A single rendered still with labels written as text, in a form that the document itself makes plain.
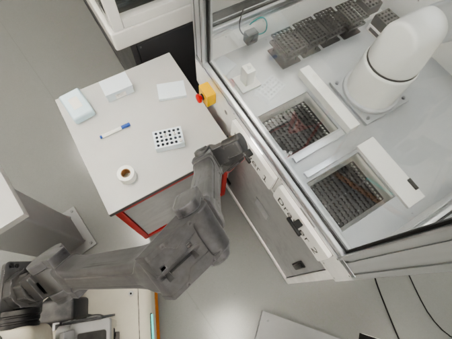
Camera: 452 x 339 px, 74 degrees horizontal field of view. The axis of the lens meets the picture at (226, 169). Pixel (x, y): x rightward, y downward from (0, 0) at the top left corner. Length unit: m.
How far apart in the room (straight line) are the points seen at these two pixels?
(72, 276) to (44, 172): 1.77
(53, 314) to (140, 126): 0.78
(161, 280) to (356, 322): 1.77
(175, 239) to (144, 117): 1.04
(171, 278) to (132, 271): 0.06
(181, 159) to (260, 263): 0.95
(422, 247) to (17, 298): 0.83
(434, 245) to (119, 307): 1.41
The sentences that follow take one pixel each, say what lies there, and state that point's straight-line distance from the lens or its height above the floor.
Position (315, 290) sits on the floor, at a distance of 2.02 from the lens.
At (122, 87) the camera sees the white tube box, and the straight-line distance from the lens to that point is 1.46.
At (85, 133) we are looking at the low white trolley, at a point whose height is 0.76.
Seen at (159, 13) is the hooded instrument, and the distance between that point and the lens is 1.58.
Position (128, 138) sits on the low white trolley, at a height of 0.76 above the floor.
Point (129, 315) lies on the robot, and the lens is 1.70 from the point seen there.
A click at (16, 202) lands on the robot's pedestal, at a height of 0.76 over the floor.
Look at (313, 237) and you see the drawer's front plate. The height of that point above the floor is 0.92.
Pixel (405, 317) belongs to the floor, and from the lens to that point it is 2.25.
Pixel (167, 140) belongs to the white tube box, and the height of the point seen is 0.78.
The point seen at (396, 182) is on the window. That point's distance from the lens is 0.68.
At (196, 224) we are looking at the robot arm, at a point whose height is 1.50.
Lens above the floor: 1.92
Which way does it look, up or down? 67 degrees down
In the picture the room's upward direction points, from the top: 6 degrees clockwise
